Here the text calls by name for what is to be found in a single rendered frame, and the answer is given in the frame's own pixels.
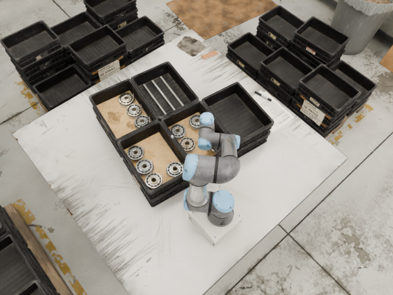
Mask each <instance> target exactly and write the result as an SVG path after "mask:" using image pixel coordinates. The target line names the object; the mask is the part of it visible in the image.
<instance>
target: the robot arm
mask: <svg viewBox="0 0 393 295"><path fill-rule="evenodd" d="M199 121H200V127H199V136H198V147H199V148H200V149H201V150H210V149H211V147H212V148H213V149H214V151H215V152H216V153H218V152H220V151H222V157H216V156H206V155H197V154H187V155H186V158H185V163H184V169H183V173H182V178H183V180H186V181H188V182H189V189H186V190H185V193H184V209H185V210H187V211H195V212H204V213H207V215H208V219H209V221H210V222H211V223H212V224H213V225H215V226H217V227H225V226H227V225H229V224H230V223H231V221H232V220H233V217H234V211H233V207H234V205H235V200H234V198H233V196H232V194H231V193H230V192H228V191H226V190H218V191H217V192H213V191H207V184H208V183H215V184H223V183H227V182H229V181H231V180H233V179H234V178H235V177H236V176H237V175H238V173H239V171H240V161H239V159H238V158H237V149H238V148H239V145H240V136H239V135H231V134H225V133H215V124H214V117H213V115H212V114H211V113H210V112H204V113H203V114H201V116H200V120H199Z"/></svg>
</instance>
